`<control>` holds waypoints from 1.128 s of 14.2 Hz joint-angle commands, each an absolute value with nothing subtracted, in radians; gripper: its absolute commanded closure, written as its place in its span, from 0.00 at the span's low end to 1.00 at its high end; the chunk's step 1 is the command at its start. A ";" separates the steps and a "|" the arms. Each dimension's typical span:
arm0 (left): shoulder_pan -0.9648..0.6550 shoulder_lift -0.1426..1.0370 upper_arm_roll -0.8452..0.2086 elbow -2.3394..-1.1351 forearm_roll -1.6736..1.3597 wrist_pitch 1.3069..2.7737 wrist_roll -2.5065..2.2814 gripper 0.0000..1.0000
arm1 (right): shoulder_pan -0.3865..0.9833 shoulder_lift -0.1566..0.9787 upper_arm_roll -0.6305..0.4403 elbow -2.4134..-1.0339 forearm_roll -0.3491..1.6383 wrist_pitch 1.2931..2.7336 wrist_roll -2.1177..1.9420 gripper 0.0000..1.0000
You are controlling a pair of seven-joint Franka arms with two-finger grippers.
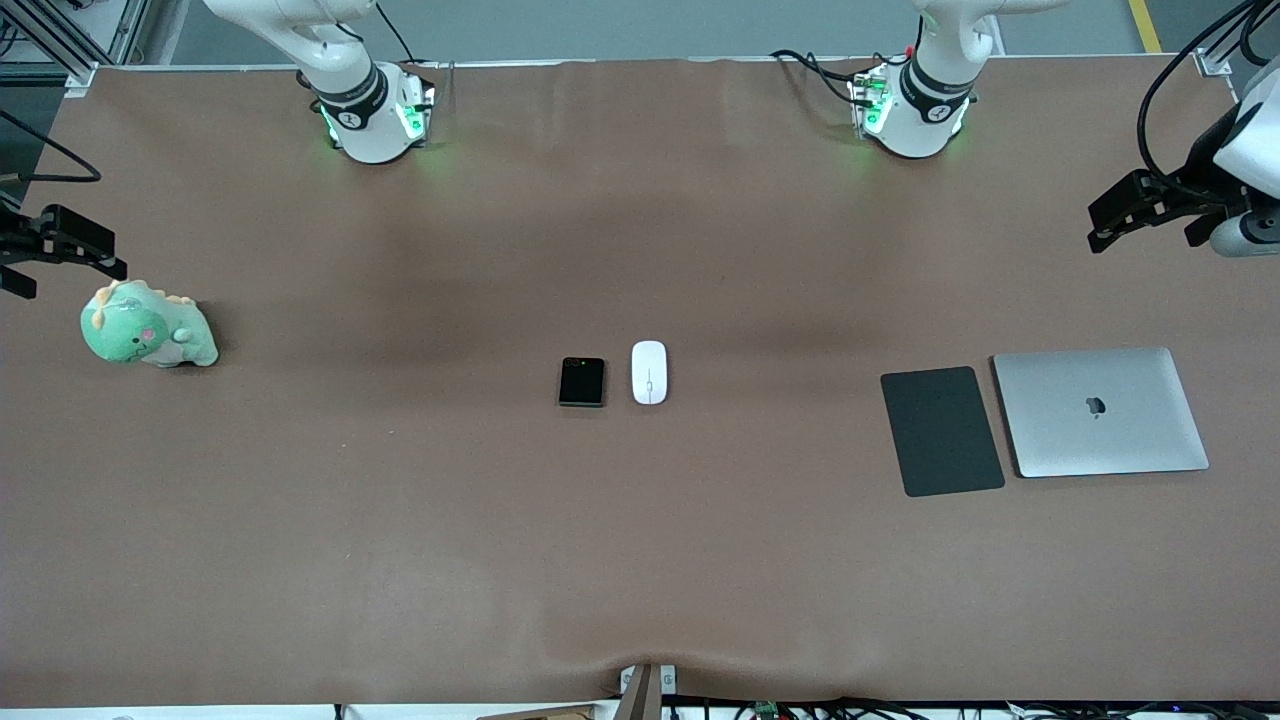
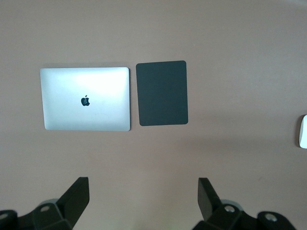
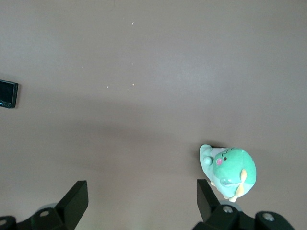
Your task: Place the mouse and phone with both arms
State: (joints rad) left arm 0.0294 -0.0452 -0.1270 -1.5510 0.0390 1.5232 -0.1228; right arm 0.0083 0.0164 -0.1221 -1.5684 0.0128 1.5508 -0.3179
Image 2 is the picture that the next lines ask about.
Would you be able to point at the silver closed laptop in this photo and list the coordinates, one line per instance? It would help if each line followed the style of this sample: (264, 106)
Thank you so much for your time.
(72, 107)

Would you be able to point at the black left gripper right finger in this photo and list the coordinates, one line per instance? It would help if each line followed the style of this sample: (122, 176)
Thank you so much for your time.
(207, 201)

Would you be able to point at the black mouse pad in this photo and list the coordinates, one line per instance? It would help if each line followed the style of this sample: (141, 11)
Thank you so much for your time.
(163, 95)

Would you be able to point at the white computer mouse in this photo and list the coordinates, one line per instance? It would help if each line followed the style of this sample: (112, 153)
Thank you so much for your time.
(303, 131)

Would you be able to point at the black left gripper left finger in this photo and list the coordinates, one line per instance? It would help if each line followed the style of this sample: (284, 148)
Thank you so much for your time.
(76, 201)

